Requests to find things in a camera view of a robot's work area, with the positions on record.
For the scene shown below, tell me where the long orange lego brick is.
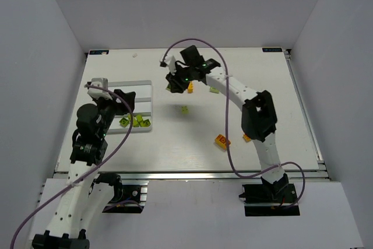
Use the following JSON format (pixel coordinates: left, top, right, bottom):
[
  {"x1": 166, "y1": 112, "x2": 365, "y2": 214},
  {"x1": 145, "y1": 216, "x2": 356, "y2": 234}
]
[{"x1": 187, "y1": 82, "x2": 193, "y2": 94}]

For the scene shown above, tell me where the small dark green lego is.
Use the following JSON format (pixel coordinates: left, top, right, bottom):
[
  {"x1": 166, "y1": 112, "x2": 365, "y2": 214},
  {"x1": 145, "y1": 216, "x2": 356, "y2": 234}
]
[{"x1": 119, "y1": 117, "x2": 130, "y2": 128}]

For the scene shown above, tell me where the light green lego brick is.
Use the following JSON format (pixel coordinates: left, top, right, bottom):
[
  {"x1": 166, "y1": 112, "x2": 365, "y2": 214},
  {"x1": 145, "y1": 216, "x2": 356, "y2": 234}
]
[
  {"x1": 181, "y1": 106, "x2": 189, "y2": 114},
  {"x1": 210, "y1": 87, "x2": 219, "y2": 94}
]

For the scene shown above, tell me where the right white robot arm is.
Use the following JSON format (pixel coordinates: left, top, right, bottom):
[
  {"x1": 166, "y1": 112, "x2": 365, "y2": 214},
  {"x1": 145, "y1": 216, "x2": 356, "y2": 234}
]
[{"x1": 160, "y1": 45, "x2": 288, "y2": 199}]

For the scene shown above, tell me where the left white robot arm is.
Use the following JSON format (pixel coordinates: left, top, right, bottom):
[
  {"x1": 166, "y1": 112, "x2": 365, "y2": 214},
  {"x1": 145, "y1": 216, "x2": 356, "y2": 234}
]
[{"x1": 31, "y1": 86, "x2": 136, "y2": 248}]

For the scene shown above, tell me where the white compartment tray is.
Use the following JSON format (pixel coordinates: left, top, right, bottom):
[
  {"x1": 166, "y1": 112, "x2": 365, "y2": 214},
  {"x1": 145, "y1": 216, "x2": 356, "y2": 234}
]
[{"x1": 107, "y1": 80, "x2": 153, "y2": 135}]

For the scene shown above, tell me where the left blue label sticker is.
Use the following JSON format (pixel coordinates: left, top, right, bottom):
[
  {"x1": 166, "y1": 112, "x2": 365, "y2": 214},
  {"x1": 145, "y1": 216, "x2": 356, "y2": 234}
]
[{"x1": 89, "y1": 50, "x2": 109, "y2": 55}]

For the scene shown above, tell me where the blue label sticker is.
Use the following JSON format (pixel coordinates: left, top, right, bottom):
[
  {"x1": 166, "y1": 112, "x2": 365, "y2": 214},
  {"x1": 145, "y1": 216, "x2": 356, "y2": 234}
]
[
  {"x1": 89, "y1": 50, "x2": 109, "y2": 55},
  {"x1": 262, "y1": 47, "x2": 283, "y2": 52}
]

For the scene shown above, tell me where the orange curved lego brick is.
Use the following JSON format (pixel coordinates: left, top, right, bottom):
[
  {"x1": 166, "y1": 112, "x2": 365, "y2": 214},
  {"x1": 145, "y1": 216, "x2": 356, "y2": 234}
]
[{"x1": 214, "y1": 134, "x2": 231, "y2": 150}]

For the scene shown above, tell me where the right blue label sticker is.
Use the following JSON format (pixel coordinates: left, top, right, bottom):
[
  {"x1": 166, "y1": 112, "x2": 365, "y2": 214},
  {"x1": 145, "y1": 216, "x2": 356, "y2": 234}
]
[{"x1": 262, "y1": 47, "x2": 283, "y2": 52}]

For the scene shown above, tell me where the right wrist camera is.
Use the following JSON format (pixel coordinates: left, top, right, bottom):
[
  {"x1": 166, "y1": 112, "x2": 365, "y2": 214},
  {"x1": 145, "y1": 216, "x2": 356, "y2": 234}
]
[{"x1": 160, "y1": 55, "x2": 177, "y2": 75}]

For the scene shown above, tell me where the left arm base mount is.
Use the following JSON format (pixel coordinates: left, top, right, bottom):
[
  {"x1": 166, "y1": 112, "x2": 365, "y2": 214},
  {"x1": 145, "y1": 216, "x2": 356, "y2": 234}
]
[{"x1": 103, "y1": 180, "x2": 147, "y2": 214}]

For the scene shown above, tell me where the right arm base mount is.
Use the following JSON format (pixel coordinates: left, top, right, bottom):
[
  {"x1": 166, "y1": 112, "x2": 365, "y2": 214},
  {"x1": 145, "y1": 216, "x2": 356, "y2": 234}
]
[{"x1": 238, "y1": 184, "x2": 300, "y2": 217}]

